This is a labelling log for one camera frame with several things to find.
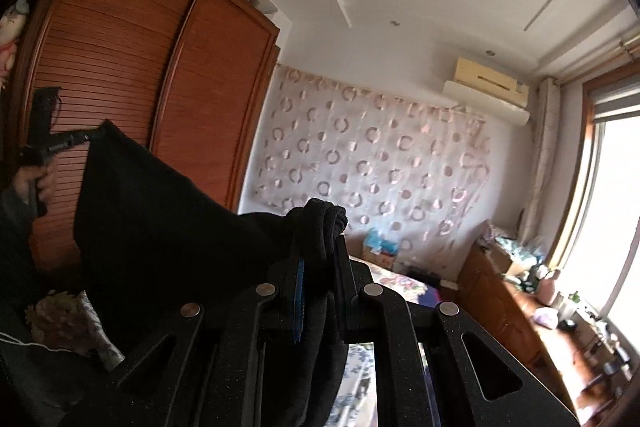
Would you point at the floral window curtain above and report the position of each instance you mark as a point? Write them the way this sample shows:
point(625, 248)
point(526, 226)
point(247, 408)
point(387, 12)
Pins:
point(545, 147)

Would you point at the green capped bottle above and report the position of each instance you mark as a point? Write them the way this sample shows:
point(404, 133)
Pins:
point(575, 299)

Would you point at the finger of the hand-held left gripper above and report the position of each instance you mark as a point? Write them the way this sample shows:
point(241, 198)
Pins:
point(85, 137)

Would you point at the wooden louvered wardrobe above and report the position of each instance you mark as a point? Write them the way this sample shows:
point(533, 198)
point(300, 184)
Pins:
point(125, 32)

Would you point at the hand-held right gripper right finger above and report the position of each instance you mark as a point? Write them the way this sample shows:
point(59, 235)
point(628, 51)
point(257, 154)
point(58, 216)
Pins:
point(350, 312)

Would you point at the small white box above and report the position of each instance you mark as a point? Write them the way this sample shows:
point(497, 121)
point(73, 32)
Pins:
point(262, 3)

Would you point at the small black box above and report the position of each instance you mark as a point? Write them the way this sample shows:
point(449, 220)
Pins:
point(567, 324)

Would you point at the white plastic bag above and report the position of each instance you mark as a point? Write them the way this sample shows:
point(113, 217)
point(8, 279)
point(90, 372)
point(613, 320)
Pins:
point(545, 318)

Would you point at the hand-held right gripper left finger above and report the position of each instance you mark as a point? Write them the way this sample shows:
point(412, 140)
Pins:
point(299, 307)

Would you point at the black printed t-shirt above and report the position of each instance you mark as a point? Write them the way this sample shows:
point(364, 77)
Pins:
point(165, 232)

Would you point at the circle-patterned sheer curtain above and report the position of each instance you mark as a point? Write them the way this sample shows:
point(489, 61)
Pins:
point(375, 157)

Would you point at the person's left hand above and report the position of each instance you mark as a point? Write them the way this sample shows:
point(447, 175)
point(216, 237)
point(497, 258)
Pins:
point(50, 182)

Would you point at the brown cardboard box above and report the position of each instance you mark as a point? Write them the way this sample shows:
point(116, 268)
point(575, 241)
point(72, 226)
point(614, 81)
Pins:
point(502, 259)

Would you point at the pink bottle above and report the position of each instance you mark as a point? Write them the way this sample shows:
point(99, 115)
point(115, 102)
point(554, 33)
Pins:
point(549, 289)

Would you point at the wooden sideboard cabinet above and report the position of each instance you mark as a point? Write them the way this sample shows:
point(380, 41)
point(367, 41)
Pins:
point(495, 302)

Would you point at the window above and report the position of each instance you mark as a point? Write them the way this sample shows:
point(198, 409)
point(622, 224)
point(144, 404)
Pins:
point(615, 207)

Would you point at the plush toy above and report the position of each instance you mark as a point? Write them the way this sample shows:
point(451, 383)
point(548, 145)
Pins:
point(12, 22)

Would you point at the wall air conditioner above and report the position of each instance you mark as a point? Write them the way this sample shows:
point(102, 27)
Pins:
point(490, 82)

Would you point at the navy blue bed cover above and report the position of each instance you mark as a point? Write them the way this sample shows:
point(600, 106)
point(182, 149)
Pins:
point(434, 297)

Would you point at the white blue-flowered bed sheet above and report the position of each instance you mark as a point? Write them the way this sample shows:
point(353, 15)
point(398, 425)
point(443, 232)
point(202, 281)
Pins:
point(360, 372)

